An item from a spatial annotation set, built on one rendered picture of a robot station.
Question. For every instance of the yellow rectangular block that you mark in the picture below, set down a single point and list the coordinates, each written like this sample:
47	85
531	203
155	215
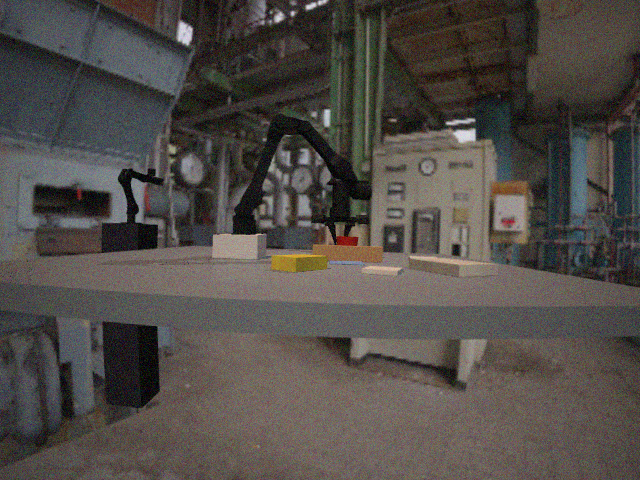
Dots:
299	262

